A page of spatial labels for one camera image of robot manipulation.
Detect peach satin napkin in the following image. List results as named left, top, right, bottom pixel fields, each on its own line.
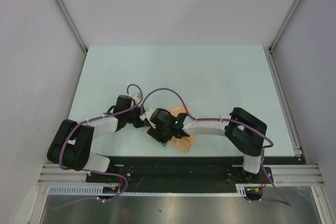
left=167, top=106, right=196, bottom=153

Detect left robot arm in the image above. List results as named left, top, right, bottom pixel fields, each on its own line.
left=47, top=93, right=142, bottom=182

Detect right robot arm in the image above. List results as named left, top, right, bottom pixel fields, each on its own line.
left=143, top=108, right=267, bottom=183

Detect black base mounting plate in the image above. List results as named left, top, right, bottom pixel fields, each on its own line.
left=85, top=156, right=267, bottom=194

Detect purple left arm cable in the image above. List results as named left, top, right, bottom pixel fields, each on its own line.
left=49, top=84, right=144, bottom=210

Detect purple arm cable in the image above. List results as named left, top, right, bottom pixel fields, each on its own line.
left=140, top=87, right=292, bottom=206
left=49, top=84, right=144, bottom=210

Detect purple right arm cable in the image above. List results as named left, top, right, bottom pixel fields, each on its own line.
left=140, top=87, right=292, bottom=206

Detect white slotted cable duct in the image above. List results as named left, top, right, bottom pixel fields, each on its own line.
left=48, top=184, right=121, bottom=195

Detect left aluminium corner post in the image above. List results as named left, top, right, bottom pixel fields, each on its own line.
left=53, top=0, right=88, bottom=55

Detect aluminium corner post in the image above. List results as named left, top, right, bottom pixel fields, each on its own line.
left=53, top=0, right=88, bottom=55
left=268, top=0, right=303, bottom=54

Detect aluminium frame rail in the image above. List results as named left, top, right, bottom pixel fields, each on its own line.
left=264, top=47, right=305, bottom=158

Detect right aluminium corner post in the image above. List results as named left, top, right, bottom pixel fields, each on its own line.
left=268, top=0, right=303, bottom=54

